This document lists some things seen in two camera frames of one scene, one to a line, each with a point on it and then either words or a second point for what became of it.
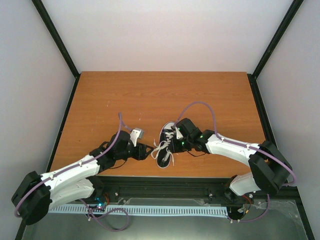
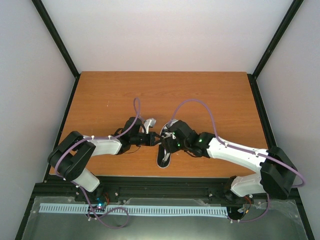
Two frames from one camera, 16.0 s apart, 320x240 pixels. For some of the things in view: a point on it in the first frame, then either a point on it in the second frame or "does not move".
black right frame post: [283, 26] does not move
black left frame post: [47, 19] does not move
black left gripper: [141, 155] to [151, 140]
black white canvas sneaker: [167, 145] does not move
